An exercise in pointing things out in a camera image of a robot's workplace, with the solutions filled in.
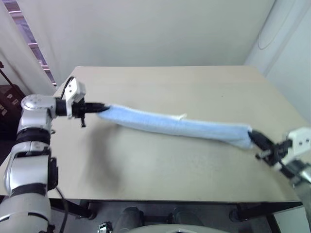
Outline silver robot torso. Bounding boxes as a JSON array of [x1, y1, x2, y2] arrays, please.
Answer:
[[135, 223, 234, 233]]

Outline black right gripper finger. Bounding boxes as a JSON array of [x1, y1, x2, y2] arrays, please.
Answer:
[[248, 130, 275, 149], [250, 137, 271, 153]]

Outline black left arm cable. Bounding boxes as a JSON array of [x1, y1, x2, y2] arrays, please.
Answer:
[[55, 186, 69, 233]]

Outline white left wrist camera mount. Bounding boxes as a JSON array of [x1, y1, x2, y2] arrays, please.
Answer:
[[63, 76, 87, 119]]

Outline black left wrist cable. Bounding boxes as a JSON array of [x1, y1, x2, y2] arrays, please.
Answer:
[[60, 76, 75, 100]]

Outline black table frame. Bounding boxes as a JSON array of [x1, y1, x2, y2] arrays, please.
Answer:
[[48, 198, 303, 223]]

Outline white curtain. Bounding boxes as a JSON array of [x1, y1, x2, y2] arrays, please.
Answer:
[[0, 0, 57, 98]]

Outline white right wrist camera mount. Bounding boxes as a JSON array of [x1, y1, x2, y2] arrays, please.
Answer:
[[283, 128, 311, 168]]

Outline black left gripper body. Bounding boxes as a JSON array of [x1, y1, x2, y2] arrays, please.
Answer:
[[71, 98, 95, 129]]

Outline dark brown cabinet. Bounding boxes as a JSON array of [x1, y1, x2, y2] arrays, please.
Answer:
[[0, 83, 28, 141]]

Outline thin white wall cable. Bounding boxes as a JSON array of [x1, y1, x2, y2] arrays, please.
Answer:
[[257, 0, 296, 50]]

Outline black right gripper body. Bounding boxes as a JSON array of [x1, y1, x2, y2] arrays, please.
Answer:
[[255, 139, 294, 167]]

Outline light blue towel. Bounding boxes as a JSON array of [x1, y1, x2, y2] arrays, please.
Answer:
[[98, 103, 253, 150]]

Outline small silver black robot part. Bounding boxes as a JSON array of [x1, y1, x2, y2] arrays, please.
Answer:
[[97, 221, 113, 233]]

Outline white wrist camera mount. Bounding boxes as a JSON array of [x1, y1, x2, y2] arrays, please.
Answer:
[[63, 76, 87, 119], [283, 128, 311, 168]]

